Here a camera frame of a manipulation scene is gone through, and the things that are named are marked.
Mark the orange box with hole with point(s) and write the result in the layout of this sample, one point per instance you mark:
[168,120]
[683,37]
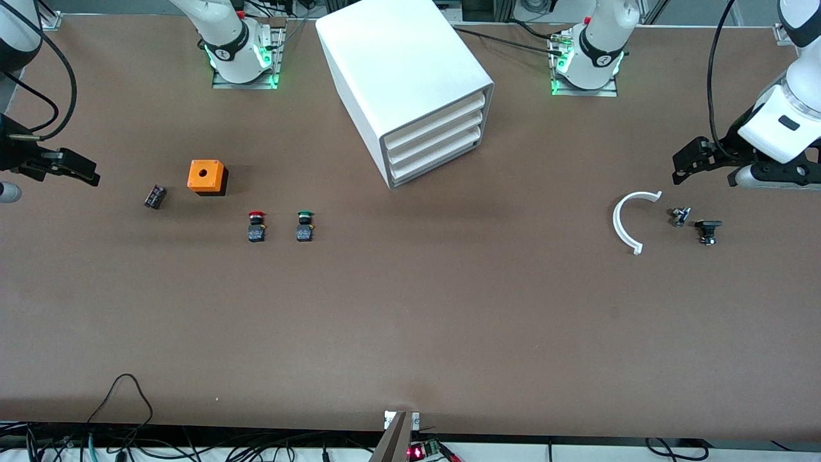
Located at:
[215,181]

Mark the white curved plastic arc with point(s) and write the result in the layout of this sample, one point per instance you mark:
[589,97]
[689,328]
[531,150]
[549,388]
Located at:
[616,221]

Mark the grey metal bracket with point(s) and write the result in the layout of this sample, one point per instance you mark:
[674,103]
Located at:
[394,443]

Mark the red push button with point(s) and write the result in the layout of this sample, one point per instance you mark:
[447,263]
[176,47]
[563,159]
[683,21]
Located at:
[256,232]

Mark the aluminium frame corner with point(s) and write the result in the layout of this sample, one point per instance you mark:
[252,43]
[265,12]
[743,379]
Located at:
[780,32]
[50,21]

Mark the black knob part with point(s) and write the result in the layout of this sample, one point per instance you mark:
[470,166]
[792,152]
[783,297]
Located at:
[708,226]

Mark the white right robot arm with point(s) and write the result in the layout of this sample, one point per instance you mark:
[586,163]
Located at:
[228,32]

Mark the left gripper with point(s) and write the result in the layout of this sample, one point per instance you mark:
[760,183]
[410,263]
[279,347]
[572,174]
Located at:
[727,152]

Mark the grey metal base plate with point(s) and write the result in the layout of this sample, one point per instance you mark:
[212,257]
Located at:
[606,92]
[221,82]

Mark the circuit board with red light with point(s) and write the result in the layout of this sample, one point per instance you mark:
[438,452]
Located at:
[417,453]

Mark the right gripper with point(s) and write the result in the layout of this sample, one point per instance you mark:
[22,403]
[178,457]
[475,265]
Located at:
[14,153]

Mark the small metal fitting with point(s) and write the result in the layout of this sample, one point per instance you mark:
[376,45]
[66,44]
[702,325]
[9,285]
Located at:
[680,217]

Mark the small black contact block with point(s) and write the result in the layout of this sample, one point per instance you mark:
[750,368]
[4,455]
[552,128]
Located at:
[154,197]

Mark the green push button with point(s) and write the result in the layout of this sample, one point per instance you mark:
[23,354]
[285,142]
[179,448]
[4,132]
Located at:
[304,232]

